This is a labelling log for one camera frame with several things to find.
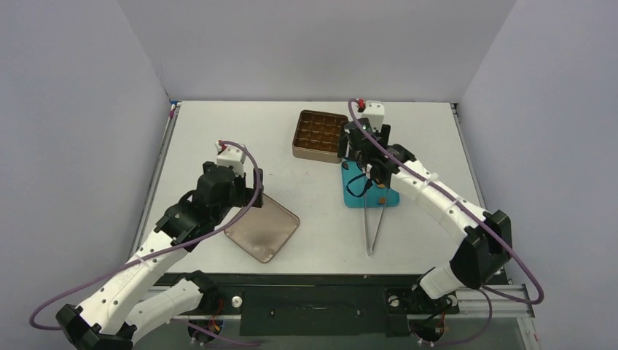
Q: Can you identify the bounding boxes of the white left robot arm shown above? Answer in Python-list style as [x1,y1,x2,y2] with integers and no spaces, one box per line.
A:
[55,161,263,349]

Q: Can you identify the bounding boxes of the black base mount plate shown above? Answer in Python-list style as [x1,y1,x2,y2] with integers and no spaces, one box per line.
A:
[154,273,510,338]

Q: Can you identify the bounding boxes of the teal plastic tray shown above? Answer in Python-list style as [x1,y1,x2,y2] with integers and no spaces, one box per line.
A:
[341,160,400,209]

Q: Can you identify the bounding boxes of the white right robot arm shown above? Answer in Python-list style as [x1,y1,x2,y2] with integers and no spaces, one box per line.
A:
[338,118,514,311]

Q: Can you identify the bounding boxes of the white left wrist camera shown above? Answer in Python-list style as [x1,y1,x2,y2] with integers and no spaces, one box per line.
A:
[215,140,246,176]

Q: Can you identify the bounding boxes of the aluminium rail frame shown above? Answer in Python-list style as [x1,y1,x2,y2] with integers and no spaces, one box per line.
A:
[455,284,535,318]

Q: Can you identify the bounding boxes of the gold tin lid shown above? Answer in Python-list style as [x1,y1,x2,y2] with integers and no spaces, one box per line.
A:
[224,194,300,263]

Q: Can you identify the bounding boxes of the gold cookie tin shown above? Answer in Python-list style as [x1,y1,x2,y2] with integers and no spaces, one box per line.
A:
[292,109,349,164]

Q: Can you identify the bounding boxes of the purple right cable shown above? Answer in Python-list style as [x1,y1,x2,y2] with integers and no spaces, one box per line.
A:
[347,98,545,306]

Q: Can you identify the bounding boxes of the metal tongs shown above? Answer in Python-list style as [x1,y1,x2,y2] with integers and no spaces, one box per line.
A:
[362,184,389,257]

